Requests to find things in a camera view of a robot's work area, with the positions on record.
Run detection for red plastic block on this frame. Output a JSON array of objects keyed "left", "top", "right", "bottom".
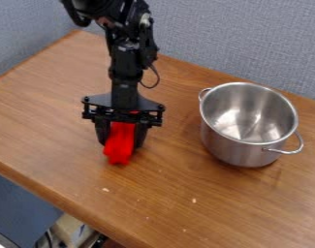
[{"left": 103, "top": 122, "right": 137, "bottom": 165}]

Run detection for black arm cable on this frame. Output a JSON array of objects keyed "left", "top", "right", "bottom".
[{"left": 139, "top": 62, "right": 163, "bottom": 90}]

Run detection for beige box under table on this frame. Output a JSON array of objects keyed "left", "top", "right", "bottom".
[{"left": 52, "top": 214, "right": 99, "bottom": 248}]

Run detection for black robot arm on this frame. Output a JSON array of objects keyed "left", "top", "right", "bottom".
[{"left": 60, "top": 0, "right": 166, "bottom": 148}]

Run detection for stainless steel pot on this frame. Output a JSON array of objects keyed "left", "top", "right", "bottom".
[{"left": 199, "top": 82, "right": 305, "bottom": 168}]

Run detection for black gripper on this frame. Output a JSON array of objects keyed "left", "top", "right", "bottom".
[{"left": 83, "top": 79, "right": 166, "bottom": 148}]

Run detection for black cables under table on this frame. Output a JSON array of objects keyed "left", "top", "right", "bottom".
[{"left": 34, "top": 227, "right": 56, "bottom": 248}]

